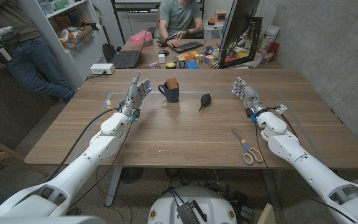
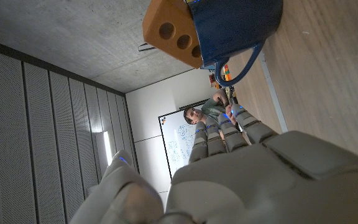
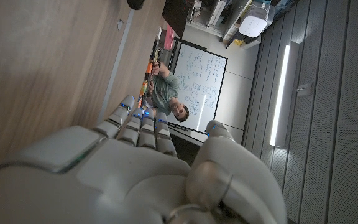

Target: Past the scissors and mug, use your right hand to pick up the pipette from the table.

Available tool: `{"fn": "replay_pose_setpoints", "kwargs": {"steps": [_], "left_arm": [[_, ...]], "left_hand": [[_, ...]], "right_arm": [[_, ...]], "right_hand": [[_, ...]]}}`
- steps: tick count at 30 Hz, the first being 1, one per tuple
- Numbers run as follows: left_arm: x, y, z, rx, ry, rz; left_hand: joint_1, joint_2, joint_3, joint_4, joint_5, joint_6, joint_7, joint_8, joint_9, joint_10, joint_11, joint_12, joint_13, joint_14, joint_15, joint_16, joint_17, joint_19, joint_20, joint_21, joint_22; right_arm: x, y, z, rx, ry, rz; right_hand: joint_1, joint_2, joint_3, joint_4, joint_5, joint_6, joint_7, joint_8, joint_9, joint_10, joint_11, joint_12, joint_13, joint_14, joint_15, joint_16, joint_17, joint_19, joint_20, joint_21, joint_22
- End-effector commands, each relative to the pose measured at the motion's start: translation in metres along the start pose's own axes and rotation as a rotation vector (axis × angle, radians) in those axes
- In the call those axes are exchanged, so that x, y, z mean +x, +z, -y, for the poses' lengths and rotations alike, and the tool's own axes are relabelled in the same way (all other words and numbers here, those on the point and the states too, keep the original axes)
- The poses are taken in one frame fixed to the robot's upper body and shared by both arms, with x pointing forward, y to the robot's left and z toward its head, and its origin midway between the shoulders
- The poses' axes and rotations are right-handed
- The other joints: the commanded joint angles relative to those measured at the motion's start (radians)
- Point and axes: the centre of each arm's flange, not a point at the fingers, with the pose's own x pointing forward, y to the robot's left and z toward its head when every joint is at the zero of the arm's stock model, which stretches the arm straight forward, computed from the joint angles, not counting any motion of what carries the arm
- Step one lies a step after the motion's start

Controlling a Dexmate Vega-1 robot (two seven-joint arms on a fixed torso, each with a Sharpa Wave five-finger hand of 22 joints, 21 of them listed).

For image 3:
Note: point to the dark blue mug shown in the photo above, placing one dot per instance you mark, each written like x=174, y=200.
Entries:
x=135, y=3

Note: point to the small orange block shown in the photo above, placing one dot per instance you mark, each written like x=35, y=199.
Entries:
x=149, y=68

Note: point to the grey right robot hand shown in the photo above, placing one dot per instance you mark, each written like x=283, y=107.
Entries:
x=129, y=180

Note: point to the long ceiling light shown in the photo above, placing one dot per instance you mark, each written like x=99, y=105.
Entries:
x=280, y=93

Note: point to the seated person in green t-shirt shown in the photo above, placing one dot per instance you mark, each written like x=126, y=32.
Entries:
x=165, y=88

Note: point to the small grey ceiling fixture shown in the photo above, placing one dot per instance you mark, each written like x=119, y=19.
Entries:
x=304, y=89

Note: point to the white rounded appliance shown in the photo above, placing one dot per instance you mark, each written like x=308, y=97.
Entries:
x=253, y=21

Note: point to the colourful puzzle cube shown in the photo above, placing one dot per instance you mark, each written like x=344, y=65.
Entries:
x=143, y=87

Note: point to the white shelf unit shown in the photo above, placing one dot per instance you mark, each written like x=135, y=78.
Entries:
x=210, y=15

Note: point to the pink box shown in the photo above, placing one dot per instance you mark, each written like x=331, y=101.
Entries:
x=169, y=37

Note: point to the whiteboard with black frame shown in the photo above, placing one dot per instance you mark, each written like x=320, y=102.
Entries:
x=200, y=84

